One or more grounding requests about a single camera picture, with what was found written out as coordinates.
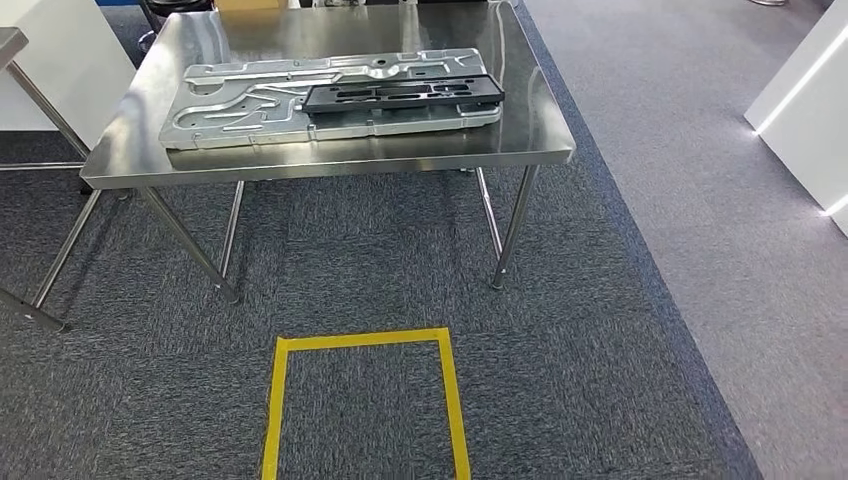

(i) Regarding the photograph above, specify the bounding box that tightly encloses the black plastic panel part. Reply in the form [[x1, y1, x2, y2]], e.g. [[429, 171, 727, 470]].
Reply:
[[301, 74, 506, 116]]

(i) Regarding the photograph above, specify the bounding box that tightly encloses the stainless steel workbench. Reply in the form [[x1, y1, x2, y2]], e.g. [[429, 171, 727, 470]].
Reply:
[[79, 0, 576, 306]]

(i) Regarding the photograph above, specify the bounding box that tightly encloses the machined aluminium plate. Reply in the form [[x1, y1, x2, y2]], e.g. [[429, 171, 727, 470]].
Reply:
[[157, 47, 503, 151]]

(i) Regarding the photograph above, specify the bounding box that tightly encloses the brown cardboard box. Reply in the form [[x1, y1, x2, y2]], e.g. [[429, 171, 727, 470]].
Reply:
[[213, 0, 290, 11]]

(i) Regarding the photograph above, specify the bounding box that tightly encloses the black round stool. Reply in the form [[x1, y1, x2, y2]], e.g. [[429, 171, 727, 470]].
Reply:
[[137, 0, 215, 54]]

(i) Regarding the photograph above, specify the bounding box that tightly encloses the white partition board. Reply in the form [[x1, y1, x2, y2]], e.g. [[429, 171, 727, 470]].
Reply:
[[0, 0, 138, 132]]

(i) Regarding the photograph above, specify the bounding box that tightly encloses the white cabinet with light strip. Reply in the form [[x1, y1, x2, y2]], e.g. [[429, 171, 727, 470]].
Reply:
[[743, 0, 848, 238]]

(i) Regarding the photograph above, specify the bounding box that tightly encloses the steel side table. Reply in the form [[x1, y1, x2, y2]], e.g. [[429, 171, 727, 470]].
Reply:
[[0, 26, 102, 334]]

